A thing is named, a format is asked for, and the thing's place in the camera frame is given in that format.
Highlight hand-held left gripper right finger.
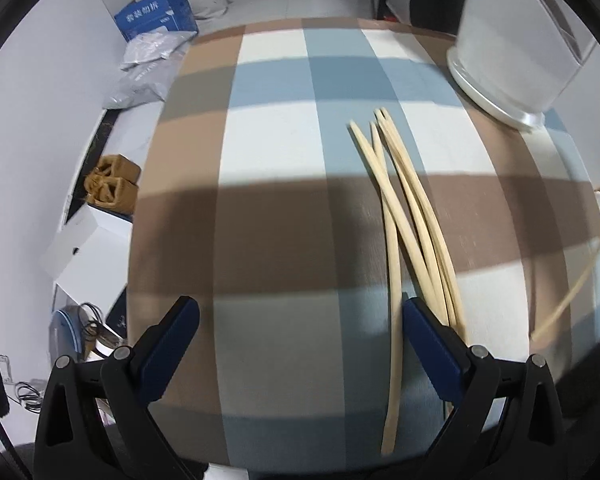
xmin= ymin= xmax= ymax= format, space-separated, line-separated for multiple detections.
xmin=402 ymin=297 xmax=571 ymax=480

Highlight blue cardboard box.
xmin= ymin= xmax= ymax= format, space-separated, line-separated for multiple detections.
xmin=114 ymin=0 xmax=198 ymax=43

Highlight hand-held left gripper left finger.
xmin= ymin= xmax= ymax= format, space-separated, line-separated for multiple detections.
xmin=34 ymin=296 xmax=201 ymax=480

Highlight grey plastic mailer bag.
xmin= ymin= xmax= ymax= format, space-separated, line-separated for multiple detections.
xmin=102 ymin=60 xmax=181 ymax=109

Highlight black cable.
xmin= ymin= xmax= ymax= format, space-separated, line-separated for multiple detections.
xmin=14 ymin=381 xmax=47 ymax=412

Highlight brown slippers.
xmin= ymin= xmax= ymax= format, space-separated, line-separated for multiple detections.
xmin=83 ymin=154 xmax=142 ymax=211

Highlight dark blue box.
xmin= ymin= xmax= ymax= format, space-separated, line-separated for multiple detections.
xmin=105 ymin=287 xmax=131 ymax=336

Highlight white cardboard box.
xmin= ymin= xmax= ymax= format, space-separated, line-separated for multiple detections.
xmin=40 ymin=205 xmax=133 ymax=301

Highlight white sack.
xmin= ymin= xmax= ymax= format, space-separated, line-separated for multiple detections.
xmin=187 ymin=0 xmax=231 ymax=21

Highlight checkered tablecloth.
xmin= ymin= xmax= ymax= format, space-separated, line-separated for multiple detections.
xmin=127 ymin=16 xmax=600 ymax=471

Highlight bunch of wooden chopsticks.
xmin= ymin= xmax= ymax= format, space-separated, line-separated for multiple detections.
xmin=370 ymin=107 xmax=467 ymax=341

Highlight white plastic mailer bag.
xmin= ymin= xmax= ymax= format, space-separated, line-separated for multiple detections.
xmin=120 ymin=30 xmax=198 ymax=71

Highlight white oval utensil holder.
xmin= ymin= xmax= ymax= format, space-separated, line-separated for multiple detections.
xmin=446 ymin=0 xmax=598 ymax=131

